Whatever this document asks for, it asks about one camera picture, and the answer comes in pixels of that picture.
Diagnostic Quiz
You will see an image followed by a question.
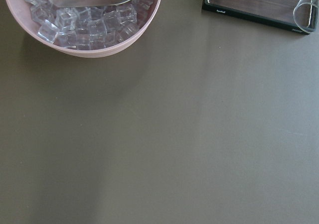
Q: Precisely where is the pink bowl of ice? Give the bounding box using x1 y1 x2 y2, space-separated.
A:
5 0 161 58

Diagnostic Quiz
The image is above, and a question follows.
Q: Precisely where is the clear drinking glass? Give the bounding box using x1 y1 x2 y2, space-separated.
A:
293 0 319 34

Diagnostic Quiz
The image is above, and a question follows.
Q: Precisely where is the clear ice cube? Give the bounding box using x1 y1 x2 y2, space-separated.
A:
87 19 107 42
37 19 60 44
116 4 137 26

